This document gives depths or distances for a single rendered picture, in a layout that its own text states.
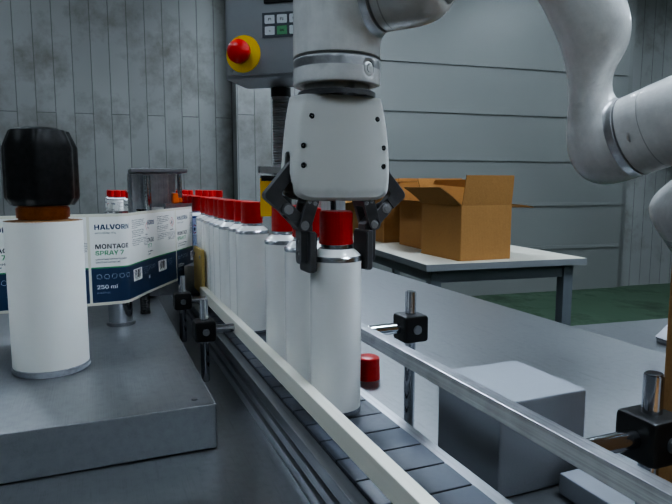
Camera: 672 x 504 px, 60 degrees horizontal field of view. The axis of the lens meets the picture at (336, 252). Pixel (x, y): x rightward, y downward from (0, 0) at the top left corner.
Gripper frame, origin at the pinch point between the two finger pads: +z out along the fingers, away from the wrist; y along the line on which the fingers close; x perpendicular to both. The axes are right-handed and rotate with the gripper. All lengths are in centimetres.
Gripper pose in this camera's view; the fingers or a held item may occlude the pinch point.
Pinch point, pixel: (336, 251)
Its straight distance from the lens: 57.7
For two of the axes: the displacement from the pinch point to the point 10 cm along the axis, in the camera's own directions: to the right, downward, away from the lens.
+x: 3.8, 1.1, -9.2
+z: 0.0, 9.9, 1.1
